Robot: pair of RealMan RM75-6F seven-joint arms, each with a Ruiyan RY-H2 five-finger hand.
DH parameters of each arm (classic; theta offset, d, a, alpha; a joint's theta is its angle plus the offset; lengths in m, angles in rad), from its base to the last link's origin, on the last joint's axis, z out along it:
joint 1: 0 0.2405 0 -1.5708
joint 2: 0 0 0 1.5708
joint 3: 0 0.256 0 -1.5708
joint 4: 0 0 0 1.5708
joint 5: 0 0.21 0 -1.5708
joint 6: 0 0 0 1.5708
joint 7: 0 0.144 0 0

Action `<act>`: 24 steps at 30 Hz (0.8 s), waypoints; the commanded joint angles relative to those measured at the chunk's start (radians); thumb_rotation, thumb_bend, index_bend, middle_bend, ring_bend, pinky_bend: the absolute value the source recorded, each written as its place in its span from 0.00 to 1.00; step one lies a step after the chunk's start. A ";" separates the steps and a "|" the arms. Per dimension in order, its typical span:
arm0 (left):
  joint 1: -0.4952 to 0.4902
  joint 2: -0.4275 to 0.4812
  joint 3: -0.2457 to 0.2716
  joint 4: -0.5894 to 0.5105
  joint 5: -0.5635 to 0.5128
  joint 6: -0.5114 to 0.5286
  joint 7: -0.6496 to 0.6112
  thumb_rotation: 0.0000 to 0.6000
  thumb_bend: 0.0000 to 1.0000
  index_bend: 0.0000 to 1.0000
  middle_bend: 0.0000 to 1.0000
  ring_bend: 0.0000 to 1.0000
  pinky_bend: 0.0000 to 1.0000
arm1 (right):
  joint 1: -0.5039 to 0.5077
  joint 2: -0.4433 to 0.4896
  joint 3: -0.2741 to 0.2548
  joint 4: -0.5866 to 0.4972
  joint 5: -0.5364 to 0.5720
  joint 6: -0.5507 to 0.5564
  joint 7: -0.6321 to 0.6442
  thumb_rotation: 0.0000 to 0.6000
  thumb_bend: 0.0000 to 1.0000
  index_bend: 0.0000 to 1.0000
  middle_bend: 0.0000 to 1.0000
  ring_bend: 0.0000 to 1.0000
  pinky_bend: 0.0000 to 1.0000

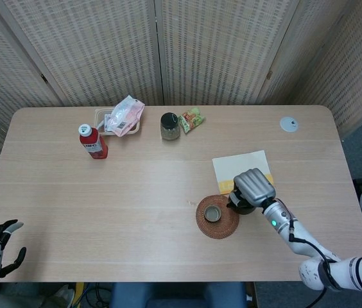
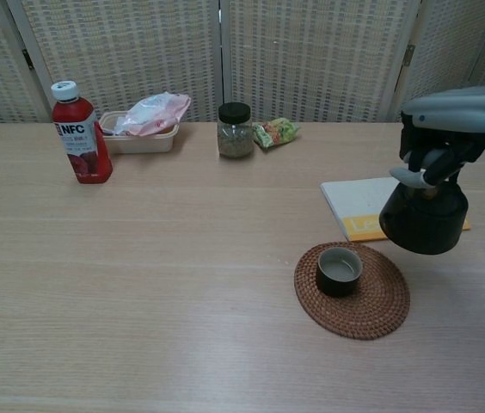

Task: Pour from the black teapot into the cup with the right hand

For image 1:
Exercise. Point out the blue chair seat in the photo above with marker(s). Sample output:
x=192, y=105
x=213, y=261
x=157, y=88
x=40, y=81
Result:
x=177, y=295

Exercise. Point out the white and yellow Lexicon book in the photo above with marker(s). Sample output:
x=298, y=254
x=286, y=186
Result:
x=238, y=167

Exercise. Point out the black screen hinge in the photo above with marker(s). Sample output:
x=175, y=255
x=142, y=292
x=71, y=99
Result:
x=44, y=78

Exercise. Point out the green and orange snack packet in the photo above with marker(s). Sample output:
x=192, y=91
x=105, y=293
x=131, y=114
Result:
x=192, y=120

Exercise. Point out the red NFC juice bottle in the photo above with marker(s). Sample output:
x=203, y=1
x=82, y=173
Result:
x=94, y=147

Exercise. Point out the glass jar with black lid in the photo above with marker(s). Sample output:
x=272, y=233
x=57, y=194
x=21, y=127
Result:
x=169, y=126

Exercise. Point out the beige plastic food container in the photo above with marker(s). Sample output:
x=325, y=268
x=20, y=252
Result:
x=136, y=129

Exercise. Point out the round brown woven coaster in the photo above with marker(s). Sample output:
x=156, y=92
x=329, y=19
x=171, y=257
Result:
x=226, y=227

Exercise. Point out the dark ceramic cup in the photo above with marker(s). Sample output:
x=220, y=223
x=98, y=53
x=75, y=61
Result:
x=212, y=214

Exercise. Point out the brass screen hinge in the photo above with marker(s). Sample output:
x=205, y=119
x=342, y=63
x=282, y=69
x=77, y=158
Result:
x=269, y=75

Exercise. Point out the small black teapot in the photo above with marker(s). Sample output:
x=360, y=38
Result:
x=246, y=210

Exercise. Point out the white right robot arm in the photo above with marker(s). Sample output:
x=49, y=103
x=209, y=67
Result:
x=299, y=231

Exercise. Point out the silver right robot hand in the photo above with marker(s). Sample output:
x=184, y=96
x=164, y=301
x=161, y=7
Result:
x=255, y=186

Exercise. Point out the woven folding screen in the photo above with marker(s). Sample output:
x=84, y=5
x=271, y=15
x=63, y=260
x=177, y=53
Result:
x=104, y=48

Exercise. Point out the pink and white snack bag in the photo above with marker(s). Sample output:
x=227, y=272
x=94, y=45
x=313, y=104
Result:
x=124, y=115

